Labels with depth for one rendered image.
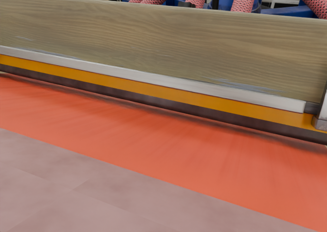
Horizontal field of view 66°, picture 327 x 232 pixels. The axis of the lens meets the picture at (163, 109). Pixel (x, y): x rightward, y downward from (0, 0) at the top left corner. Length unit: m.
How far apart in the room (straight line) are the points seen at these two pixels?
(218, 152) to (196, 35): 0.11
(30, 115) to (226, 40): 0.17
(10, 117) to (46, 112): 0.03
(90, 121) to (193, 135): 0.08
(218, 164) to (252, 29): 0.12
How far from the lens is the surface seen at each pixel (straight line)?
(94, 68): 0.27
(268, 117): 0.24
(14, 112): 0.22
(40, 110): 0.23
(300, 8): 1.16
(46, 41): 0.33
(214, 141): 0.20
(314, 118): 0.23
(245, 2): 0.69
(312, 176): 0.18
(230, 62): 0.23
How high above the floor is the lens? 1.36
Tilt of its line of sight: 40 degrees down
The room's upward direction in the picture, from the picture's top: 3 degrees counter-clockwise
